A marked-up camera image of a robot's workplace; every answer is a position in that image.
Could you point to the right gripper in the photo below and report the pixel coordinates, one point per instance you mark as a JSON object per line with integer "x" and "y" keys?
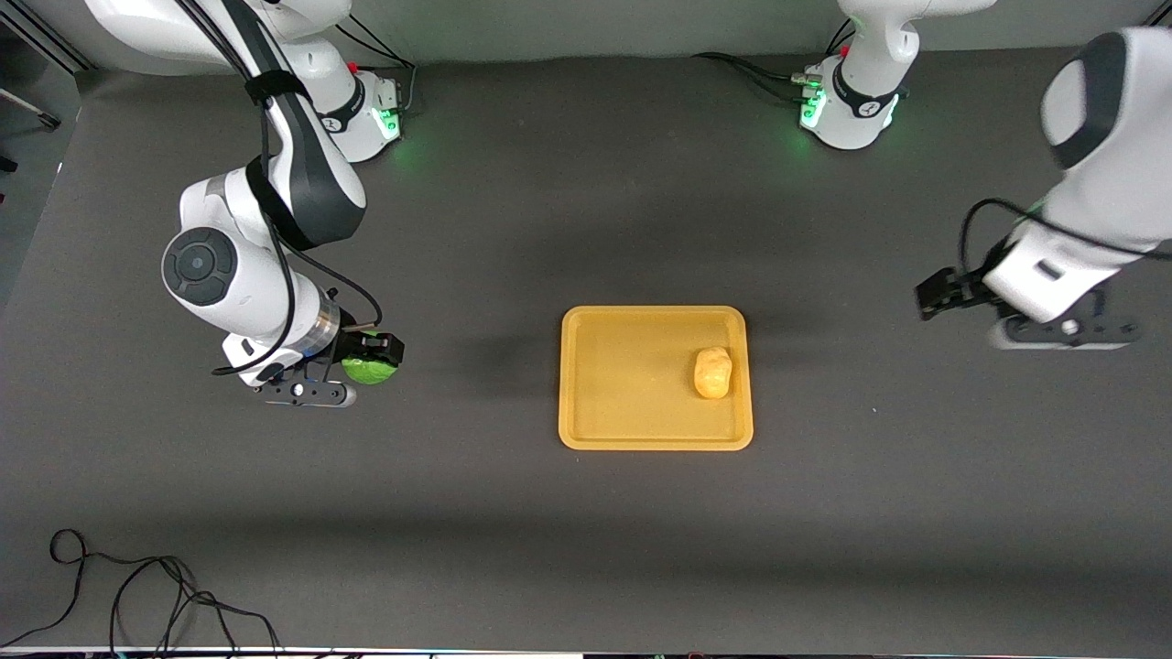
{"x": 359, "y": 346}

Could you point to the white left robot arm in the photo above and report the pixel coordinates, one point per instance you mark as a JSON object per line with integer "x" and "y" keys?
{"x": 1117, "y": 119}

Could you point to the black metal rail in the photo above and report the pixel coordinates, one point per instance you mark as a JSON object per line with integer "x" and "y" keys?
{"x": 1161, "y": 11}
{"x": 55, "y": 41}

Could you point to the green apple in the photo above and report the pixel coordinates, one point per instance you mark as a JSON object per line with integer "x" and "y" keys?
{"x": 368, "y": 372}

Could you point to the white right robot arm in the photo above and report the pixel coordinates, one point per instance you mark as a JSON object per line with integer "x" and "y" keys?
{"x": 229, "y": 284}

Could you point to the orange plastic tray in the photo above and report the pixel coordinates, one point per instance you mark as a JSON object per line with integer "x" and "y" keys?
{"x": 632, "y": 394}

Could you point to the yellow potato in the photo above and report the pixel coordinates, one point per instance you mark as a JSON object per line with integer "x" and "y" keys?
{"x": 712, "y": 373}

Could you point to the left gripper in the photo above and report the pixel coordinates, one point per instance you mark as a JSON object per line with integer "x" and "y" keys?
{"x": 963, "y": 286}

